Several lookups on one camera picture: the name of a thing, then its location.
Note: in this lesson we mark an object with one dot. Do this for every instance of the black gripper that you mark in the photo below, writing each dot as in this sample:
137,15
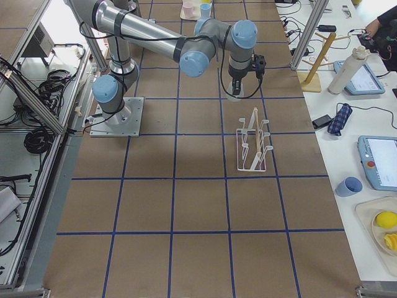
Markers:
237,75

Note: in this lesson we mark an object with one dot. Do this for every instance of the grey plastic cup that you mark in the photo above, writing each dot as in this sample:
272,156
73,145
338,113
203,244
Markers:
236,95

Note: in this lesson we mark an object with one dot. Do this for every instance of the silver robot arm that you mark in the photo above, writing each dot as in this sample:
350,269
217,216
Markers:
192,54

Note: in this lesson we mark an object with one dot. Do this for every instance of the light blue cup middle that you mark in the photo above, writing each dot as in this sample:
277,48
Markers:
205,10

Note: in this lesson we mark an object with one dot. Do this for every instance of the pink plastic cup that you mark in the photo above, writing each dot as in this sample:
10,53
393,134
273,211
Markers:
188,8

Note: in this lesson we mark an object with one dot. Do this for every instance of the blue cup on desk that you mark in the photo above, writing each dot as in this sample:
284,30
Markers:
349,186

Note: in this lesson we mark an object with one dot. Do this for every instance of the wooden dowel on rack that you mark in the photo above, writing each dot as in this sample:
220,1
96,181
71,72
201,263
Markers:
257,132

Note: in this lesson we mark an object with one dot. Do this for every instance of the wooden mug tree stand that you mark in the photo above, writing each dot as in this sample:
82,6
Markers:
310,80

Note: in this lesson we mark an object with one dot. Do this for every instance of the beige plastic tray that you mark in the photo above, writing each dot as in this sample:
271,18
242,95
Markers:
196,10

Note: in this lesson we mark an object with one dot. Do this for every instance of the black phone on desk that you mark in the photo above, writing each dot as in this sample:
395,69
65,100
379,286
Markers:
321,122

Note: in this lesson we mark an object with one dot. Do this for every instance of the black power adapter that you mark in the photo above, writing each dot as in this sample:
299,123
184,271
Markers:
327,28

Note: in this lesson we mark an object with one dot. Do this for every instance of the white cylindrical bottle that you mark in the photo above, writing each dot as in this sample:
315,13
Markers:
348,69

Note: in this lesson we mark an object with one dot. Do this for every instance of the blue plaid folded umbrella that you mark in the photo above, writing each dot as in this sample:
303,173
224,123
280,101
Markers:
340,120

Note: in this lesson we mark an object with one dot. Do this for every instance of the blue teach pendant left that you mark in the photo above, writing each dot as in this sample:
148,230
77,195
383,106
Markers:
364,82

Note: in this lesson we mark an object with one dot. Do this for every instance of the blue teach pendant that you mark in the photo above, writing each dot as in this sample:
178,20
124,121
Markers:
364,82
378,158

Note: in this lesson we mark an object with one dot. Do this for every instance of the blue teach pendant right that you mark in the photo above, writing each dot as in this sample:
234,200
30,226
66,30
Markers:
378,158

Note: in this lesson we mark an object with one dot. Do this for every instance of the beige tray with fruit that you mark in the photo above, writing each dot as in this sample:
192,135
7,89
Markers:
367,213

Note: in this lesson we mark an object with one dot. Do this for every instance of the yellow lemon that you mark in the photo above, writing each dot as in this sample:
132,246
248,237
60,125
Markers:
386,219

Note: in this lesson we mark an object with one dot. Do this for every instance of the orange slices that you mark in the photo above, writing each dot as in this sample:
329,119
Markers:
390,240

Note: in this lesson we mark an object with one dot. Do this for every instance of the white wire cup rack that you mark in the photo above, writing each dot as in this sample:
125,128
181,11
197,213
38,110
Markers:
247,159

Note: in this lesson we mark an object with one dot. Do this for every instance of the aluminium frame post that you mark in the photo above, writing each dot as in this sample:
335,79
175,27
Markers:
313,20

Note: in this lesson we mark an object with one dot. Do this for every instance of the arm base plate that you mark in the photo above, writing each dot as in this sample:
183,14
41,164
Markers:
125,123

